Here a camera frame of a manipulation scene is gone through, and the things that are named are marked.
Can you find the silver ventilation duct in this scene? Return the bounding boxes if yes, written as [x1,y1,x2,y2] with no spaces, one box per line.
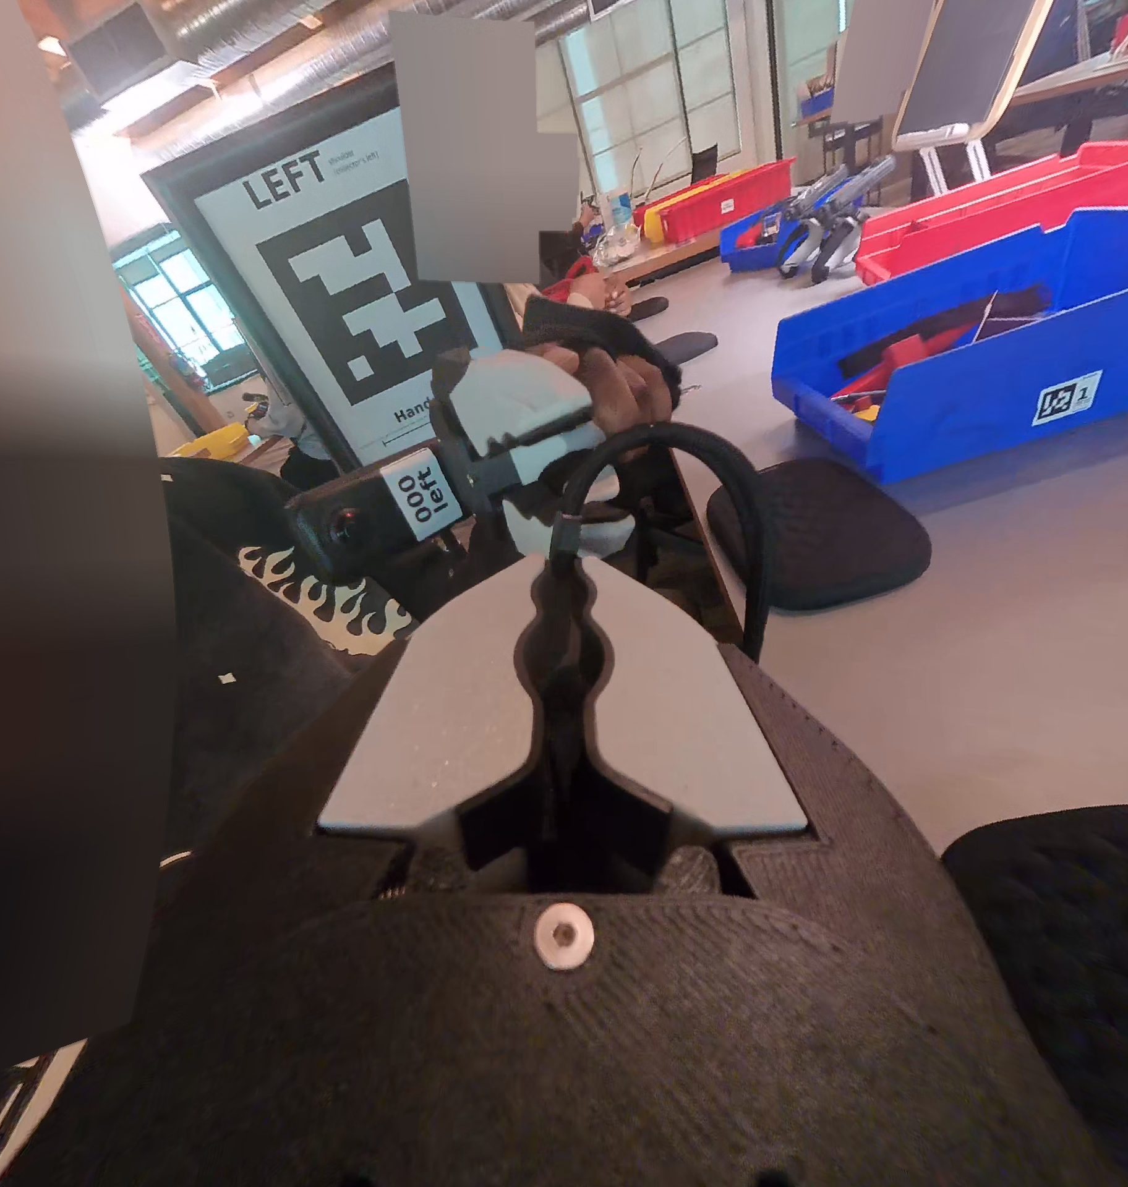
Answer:
[64,0,407,113]

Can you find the red plastic block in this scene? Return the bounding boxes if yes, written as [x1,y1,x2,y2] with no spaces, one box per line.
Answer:
[842,336,929,395]

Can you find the black cable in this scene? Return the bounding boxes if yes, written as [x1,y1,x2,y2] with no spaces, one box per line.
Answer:
[548,422,776,664]

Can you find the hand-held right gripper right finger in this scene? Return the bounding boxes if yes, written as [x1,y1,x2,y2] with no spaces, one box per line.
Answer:
[581,560,811,834]

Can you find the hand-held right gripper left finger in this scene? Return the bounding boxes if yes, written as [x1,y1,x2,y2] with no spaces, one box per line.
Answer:
[316,560,542,834]

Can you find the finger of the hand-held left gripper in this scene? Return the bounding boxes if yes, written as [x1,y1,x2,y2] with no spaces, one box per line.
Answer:
[504,464,639,560]
[448,352,610,485]

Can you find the black panel with pale edge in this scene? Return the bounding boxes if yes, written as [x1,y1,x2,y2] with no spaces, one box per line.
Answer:
[891,0,1057,154]

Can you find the blue plastic storage bin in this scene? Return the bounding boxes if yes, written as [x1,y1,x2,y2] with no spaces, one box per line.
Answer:
[773,209,1128,487]
[719,206,806,275]

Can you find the black framed marker sign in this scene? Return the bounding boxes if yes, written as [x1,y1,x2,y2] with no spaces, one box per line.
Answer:
[139,64,521,472]

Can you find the red plastic storage bin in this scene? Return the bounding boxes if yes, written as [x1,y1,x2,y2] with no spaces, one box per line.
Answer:
[854,141,1128,287]
[655,158,797,247]

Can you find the black foam pad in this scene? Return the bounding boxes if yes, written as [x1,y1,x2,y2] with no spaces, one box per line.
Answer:
[940,806,1128,1184]
[705,458,933,614]

